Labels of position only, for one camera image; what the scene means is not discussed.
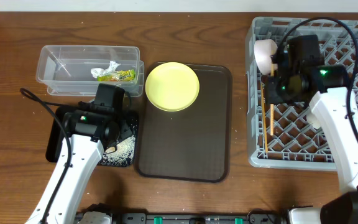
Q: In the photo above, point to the grey dishwasher rack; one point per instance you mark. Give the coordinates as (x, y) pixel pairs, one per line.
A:
(295, 143)

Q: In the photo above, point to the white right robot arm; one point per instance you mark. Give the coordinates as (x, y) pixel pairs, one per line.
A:
(333, 109)

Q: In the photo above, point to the black square tray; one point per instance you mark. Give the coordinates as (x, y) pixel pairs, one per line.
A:
(55, 139)

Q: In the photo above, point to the small white cup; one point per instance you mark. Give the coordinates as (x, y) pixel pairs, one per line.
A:
(314, 120)

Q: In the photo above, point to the yellow plate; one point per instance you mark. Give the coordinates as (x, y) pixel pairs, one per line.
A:
(172, 86)

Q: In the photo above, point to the pile of rice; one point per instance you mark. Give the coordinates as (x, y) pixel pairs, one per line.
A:
(121, 155)

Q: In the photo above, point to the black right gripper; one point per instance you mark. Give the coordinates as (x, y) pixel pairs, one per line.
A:
(273, 96)

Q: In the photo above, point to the green snack wrapper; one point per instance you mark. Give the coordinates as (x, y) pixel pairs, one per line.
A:
(118, 76)

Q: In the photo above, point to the wooden chopstick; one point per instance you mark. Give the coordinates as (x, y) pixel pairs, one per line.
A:
(272, 106)
(263, 117)

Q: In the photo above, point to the white tissue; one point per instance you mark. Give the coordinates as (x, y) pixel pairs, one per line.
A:
(99, 72)

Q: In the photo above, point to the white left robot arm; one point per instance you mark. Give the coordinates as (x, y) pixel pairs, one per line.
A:
(86, 137)

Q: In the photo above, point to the dark brown serving tray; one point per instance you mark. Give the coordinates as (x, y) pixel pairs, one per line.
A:
(194, 143)

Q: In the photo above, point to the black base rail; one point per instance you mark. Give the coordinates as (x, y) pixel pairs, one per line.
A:
(102, 214)

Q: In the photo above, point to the pink white bowl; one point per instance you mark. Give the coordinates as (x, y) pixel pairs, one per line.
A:
(263, 52)

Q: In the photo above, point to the clear plastic bin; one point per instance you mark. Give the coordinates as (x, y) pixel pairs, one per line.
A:
(66, 69)

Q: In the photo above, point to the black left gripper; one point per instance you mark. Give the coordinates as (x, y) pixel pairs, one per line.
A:
(117, 134)

